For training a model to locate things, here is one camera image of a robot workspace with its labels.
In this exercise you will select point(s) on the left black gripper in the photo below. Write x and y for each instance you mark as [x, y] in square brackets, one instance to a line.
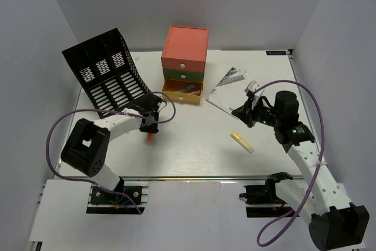
[153, 129]

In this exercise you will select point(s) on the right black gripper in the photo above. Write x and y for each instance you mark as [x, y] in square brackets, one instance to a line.
[247, 112]

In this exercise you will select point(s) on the orange pastel highlighter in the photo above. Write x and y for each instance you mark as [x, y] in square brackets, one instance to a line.
[150, 137]

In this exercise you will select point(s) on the white booklet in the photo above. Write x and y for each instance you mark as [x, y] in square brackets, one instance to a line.
[230, 93]

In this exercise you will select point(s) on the yellow pastel highlighter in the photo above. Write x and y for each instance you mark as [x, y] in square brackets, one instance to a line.
[242, 142]

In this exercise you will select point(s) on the green drawer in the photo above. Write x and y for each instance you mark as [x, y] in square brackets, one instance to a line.
[180, 75]

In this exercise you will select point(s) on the coral top drawer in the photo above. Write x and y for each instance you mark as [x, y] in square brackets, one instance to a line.
[182, 64]

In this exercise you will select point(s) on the lilac pastel highlighter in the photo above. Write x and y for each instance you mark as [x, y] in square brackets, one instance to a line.
[191, 92]

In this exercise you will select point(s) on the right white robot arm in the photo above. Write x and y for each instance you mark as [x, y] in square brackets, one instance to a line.
[333, 220]

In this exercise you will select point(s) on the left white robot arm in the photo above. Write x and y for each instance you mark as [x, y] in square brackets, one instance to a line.
[87, 145]

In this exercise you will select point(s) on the black file organizer rack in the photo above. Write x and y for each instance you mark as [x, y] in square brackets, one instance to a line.
[106, 71]

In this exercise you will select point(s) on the blue table label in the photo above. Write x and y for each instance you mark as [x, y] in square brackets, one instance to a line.
[276, 53]

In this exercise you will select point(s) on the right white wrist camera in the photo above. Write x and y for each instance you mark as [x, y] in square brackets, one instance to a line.
[251, 88]

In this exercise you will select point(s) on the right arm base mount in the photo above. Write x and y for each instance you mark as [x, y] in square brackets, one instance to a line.
[262, 201]

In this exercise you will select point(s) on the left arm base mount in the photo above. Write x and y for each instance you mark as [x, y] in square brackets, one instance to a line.
[103, 203]

